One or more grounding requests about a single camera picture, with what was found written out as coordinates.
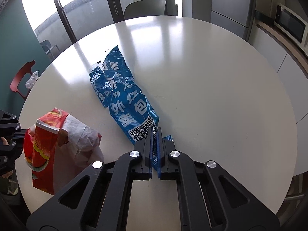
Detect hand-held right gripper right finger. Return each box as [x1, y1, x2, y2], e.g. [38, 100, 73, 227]
[156, 127, 281, 231]

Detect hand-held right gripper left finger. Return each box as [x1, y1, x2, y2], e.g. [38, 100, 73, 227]
[26, 127, 153, 231]

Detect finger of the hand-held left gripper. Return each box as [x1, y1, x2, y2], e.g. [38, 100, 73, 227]
[0, 140, 23, 175]
[0, 110, 29, 139]

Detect red snack bag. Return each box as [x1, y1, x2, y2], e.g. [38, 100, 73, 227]
[23, 108, 104, 196]

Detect blue printed plastic bag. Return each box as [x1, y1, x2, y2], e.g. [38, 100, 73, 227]
[89, 45, 174, 174]

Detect red chair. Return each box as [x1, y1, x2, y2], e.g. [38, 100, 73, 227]
[10, 60, 36, 99]

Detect crumpled clear plastic bag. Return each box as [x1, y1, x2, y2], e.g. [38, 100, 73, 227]
[25, 70, 40, 90]

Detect grey outdoor chair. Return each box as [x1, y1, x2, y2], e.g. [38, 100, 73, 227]
[40, 40, 61, 59]

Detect white kitchen cabinet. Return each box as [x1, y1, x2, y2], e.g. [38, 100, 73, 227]
[253, 20, 308, 126]

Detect grey refrigerator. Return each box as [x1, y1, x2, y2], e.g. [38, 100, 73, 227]
[210, 0, 254, 41]

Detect white microwave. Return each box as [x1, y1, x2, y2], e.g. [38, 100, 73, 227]
[274, 3, 307, 44]

